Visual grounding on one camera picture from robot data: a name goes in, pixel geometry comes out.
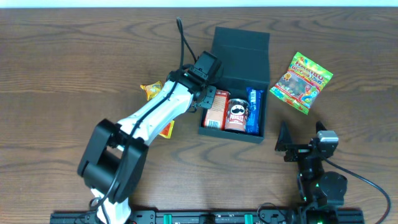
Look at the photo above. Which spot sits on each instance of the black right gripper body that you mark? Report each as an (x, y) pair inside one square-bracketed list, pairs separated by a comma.
[(313, 166)]

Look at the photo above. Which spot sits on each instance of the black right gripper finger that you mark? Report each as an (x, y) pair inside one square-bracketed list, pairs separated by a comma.
[(284, 140), (320, 126)]

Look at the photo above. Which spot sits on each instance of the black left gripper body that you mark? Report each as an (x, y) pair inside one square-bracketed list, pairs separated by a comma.
[(208, 96)]

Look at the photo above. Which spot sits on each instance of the red snack box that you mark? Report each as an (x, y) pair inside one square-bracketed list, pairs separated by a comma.
[(215, 116)]

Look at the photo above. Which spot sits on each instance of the small Pringles can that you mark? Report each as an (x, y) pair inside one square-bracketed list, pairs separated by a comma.
[(237, 115)]

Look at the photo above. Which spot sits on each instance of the blue cookie packet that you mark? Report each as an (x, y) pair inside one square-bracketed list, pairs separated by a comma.
[(254, 100)]

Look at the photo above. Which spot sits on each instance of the black gift box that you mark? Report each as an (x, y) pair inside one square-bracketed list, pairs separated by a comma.
[(245, 63)]

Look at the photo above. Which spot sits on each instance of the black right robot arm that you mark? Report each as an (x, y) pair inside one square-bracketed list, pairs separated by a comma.
[(319, 189)]

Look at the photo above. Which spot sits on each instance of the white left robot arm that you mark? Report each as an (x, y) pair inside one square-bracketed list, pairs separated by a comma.
[(114, 158)]

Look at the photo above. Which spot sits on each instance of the upper yellow candy packet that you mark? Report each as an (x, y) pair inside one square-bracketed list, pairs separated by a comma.
[(152, 90)]

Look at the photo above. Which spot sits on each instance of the yellow candy packet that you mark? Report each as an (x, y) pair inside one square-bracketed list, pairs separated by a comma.
[(152, 90), (167, 131)]

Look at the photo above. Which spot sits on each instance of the Haribo gummy worms bag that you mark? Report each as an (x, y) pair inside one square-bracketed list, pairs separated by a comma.
[(302, 83)]

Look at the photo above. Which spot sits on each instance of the lower yellow candy packet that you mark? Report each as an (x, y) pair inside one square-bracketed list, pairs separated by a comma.
[(167, 131)]

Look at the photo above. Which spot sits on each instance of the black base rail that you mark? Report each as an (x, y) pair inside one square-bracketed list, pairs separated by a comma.
[(246, 217)]

